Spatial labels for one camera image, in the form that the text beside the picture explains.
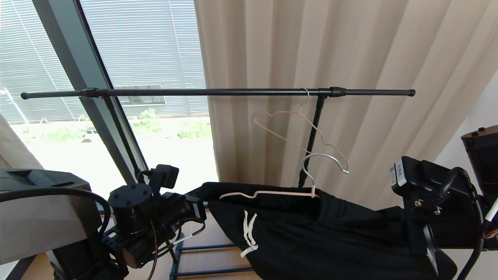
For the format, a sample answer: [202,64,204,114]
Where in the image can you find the white curtain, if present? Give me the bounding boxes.
[0,115,44,172]

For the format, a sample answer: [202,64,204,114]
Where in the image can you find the pink clothes hanger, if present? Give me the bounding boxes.
[219,153,349,200]
[255,89,349,172]

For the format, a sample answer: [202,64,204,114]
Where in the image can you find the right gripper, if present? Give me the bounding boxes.
[403,196,473,277]

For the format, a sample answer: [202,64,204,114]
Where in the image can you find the black clothes rack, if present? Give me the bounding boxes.
[21,86,416,280]

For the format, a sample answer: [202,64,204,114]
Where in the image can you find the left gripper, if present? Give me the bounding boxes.
[156,192,207,238]

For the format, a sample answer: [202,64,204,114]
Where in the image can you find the window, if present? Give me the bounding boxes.
[0,0,218,212]

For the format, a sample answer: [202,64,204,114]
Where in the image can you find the beige curtain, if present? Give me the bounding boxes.
[194,0,498,218]

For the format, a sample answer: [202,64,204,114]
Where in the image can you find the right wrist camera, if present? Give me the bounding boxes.
[390,156,477,212]

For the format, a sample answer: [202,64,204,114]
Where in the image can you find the black shorts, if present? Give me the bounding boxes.
[200,182,458,280]

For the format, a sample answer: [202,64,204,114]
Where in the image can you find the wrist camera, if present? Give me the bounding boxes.
[149,164,180,192]
[390,156,477,212]

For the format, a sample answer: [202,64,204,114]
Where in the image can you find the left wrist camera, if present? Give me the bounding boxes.
[149,164,180,192]

